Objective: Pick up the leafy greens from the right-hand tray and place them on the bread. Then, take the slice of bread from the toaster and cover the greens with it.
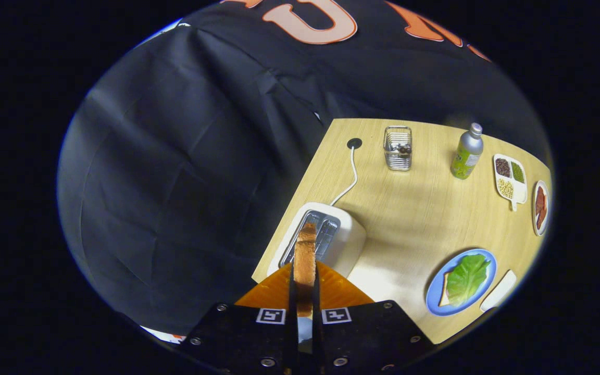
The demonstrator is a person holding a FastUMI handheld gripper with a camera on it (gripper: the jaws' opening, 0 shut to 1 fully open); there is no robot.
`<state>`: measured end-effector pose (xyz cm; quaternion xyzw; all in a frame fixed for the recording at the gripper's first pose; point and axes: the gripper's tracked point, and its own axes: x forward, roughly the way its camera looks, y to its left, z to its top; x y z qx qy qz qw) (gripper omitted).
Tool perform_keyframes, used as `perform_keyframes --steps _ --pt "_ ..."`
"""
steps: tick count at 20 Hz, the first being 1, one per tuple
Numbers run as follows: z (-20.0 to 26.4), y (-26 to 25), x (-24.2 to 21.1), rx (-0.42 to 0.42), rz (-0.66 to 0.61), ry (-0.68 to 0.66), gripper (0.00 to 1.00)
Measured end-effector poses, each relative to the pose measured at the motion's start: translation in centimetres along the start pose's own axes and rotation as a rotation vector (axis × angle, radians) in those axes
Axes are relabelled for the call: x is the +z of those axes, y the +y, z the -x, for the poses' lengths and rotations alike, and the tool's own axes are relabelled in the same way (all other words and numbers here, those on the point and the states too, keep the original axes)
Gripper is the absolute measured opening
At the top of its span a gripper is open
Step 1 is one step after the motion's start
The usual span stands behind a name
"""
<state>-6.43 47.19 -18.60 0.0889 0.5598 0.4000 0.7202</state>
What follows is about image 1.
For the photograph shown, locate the white divided dish with beans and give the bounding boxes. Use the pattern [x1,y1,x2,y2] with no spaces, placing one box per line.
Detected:
[493,154,528,212]

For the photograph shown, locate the green lettuce leaf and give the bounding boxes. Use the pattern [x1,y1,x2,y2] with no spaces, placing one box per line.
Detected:
[445,254,492,307]

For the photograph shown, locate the silver bottle with green label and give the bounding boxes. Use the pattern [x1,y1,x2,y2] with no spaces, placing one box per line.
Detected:
[450,122,484,180]

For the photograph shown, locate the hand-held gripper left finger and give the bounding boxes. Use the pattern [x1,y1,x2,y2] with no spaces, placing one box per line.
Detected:
[180,262,301,375]

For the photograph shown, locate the blue plate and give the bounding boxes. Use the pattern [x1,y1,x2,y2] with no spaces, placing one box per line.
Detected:
[426,248,497,317]

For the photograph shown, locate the white toaster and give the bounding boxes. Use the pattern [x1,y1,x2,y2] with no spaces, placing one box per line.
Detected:
[267,202,367,279]

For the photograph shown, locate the black backdrop cloth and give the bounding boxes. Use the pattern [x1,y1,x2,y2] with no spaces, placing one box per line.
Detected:
[56,0,545,334]

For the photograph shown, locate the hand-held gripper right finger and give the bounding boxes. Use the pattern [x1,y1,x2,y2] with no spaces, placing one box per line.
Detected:
[310,262,436,375]

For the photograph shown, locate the clear wire basket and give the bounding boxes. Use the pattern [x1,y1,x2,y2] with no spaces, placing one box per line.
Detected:
[383,126,413,172]

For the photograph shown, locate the white oval plate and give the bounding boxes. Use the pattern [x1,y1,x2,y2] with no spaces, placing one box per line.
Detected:
[532,180,551,237]

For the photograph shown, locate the white toaster cable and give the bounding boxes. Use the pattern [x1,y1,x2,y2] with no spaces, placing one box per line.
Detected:
[330,146,359,206]

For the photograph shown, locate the toasted bread slice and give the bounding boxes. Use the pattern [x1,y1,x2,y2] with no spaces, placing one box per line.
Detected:
[294,223,317,317]

